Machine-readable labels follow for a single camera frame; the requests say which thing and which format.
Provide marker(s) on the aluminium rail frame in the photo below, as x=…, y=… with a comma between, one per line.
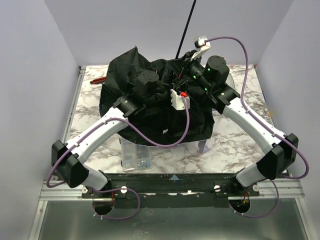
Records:
x=62, y=192

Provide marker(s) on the beige umbrella case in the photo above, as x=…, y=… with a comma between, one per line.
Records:
x=230, y=81

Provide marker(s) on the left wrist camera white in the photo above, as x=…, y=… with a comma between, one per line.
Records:
x=179, y=101

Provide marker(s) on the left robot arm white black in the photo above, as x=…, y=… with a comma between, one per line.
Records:
x=68, y=158

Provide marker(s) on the lilac umbrella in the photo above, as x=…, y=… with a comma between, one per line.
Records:
x=159, y=123

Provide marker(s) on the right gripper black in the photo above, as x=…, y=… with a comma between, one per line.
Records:
x=188, y=59

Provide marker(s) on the clear plastic screw box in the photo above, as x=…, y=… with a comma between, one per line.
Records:
x=135, y=157

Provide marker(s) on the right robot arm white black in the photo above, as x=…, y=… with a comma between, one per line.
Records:
x=213, y=91

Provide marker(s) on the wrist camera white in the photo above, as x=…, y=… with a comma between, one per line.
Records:
x=179, y=101
x=201, y=47

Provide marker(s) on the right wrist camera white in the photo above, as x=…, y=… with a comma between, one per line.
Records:
x=201, y=47

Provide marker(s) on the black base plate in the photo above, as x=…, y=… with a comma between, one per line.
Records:
x=168, y=190

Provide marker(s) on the red black utility knife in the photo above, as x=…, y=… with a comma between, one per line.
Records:
x=98, y=81

